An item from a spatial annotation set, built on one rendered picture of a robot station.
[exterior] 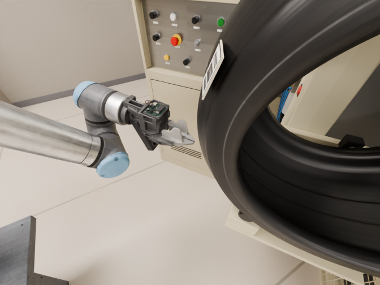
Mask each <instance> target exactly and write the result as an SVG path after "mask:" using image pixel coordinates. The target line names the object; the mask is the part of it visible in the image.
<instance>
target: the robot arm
mask: <svg viewBox="0 0 380 285"><path fill-rule="evenodd" d="M73 101H74V103H75V105H76V106H77V107H78V108H80V109H83V112H84V118H85V123H86V127H87V131H88V132H84V131H82V130H79V129H77V128H73V127H71V126H68V125H66V124H63V123H60V122H57V121H55V120H52V119H49V118H46V117H44V116H41V115H38V114H35V113H33V112H30V111H28V110H24V109H22V108H19V107H17V106H14V105H11V104H9V103H6V102H3V101H0V147H2V148H7V149H12V150H17V151H20V152H25V153H30V154H35V155H38V156H43V157H48V158H53V159H58V160H61V161H66V162H71V163H75V164H79V165H82V166H85V167H90V168H93V169H96V172H97V174H98V175H99V176H100V177H102V178H114V177H117V176H119V175H121V174H122V173H124V172H125V171H126V170H127V169H128V167H129V158H128V153H127V152H126V150H125V148H124V146H123V143H122V141H121V139H120V136H119V134H118V131H117V129H116V124H119V125H121V126H125V125H131V124H132V125H133V127H134V129H135V130H136V132H137V134H138V135H139V136H140V139H141V140H142V141H143V143H144V145H145V146H146V148H147V150H149V151H153V150H154V149H155V148H156V147H157V146H158V144H160V145H167V146H174V145H175V146H183V145H193V144H194V143H195V140H194V138H193V137H192V135H191V134H189V132H188V129H187V123H186V121H185V120H182V119H180V120H179V121H178V122H177V123H175V122H174V121H173V120H170V119H169V117H170V111H169V108H170V105H168V104H166V103H163V102H161V101H157V100H155V99H152V100H151V101H150V100H146V101H148V102H147V103H146V101H145V103H141V102H138V101H136V96H133V95H130V96H129V95H126V94H124V93H121V92H118V91H116V90H113V89H111V88H108V87H106V86H103V85H101V84H100V83H95V82H92V81H84V82H82V83H80V84H79V85H78V86H77V87H76V88H75V90H74V94H73ZM151 103H152V104H151ZM150 104H151V105H150ZM168 129H169V131H168Z"/></svg>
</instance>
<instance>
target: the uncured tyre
mask: <svg viewBox="0 0 380 285"><path fill-rule="evenodd" d="M379 34H380V0H240V1H239V3H238V4H237V6H236V7H235V9H234V10H233V12H232V14H231V16H230V17H229V19H228V21H227V23H226V24H225V26H224V28H223V29H222V31H221V33H220V35H219V37H218V39H217V42H216V44H215V46H214V49H213V51H212V53H211V56H210V58H209V61H208V65H207V67H206V70H205V74H206V71H207V69H208V67H209V64H210V62H211V59H212V57H213V55H214V53H215V50H216V48H217V46H218V44H219V41H220V40H222V44H223V54H224V59H223V61H222V63H221V65H220V67H219V69H218V71H217V73H216V75H215V78H214V80H213V82H212V84H211V86H210V88H209V90H208V92H207V94H206V96H205V98H204V100H202V86H201V92H200V96H199V101H198V109H197V131H198V139H199V142H200V147H201V150H202V153H203V156H204V158H205V161H206V163H207V165H208V167H209V169H210V171H211V173H212V174H213V176H214V177H215V179H216V181H217V183H218V184H219V186H220V188H221V189H222V191H223V192H224V194H225V195H226V196H227V198H228V199H229V200H230V201H231V202H232V203H233V204H234V205H235V206H236V207H237V208H238V209H239V210H240V211H241V212H242V213H243V214H244V215H245V216H246V217H248V218H249V219H250V220H251V221H253V222H254V223H255V224H257V225H258V226H260V227H261V228H263V229H264V230H266V231H267V232H269V233H271V234H272V235H274V236H276V237H277V238H279V239H281V240H283V241H285V242H286V243H289V244H291V245H293V246H294V247H296V248H299V249H301V250H303V251H305V252H308V253H310V254H312V255H314V256H317V257H319V258H322V259H324V260H327V261H330V262H333V263H335V264H338V265H340V266H344V267H347V268H349V269H352V270H356V271H359V272H361V273H365V274H368V275H372V276H374V277H378V278H380V146H376V147H369V148H340V147H334V146H327V145H321V144H317V143H314V142H311V141H308V140H305V139H303V138H301V137H298V136H297V135H295V134H293V133H292V132H290V131H289V130H288V129H286V128H285V127H284V126H282V125H281V124H280V123H279V121H278V120H277V119H276V117H275V116H274V114H273V113H272V111H271V110H270V107H269V104H270V103H271V102H272V101H273V100H275V99H276V98H277V97H278V96H279V95H280V94H281V93H283V92H284V91H285V90H286V89H287V88H289V87H290V86H291V85H293V84H294V83H295V82H297V81H298V80H300V79H301V78H302V77H304V76H305V75H307V74H308V73H310V72H312V71H313V70H315V69H316V68H318V67H319V66H321V65H323V64H324V63H326V62H328V61H329V60H331V59H333V58H335V57H337V56H338V55H340V54H342V53H344V52H345V51H347V50H349V49H351V48H353V47H355V46H357V45H359V44H361V43H363V42H365V41H367V40H369V39H371V38H373V37H375V36H377V35H379ZM205 74H204V75H205Z"/></svg>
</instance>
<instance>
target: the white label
mask: <svg viewBox="0 0 380 285"><path fill-rule="evenodd" d="M223 59H224V54H223V44H222V40H220V41H219V44H218V46H217V48H216V50H215V53H214V55H213V57H212V59H211V62H210V64H209V67H208V69H207V71H206V74H205V76H204V78H203V80H202V100H204V98H205V96H206V94H207V92H208V90H209V88H210V86H211V84H212V82H213V80H214V78H215V75H216V73H217V71H218V69H219V67H220V65H221V63H222V61H223Z"/></svg>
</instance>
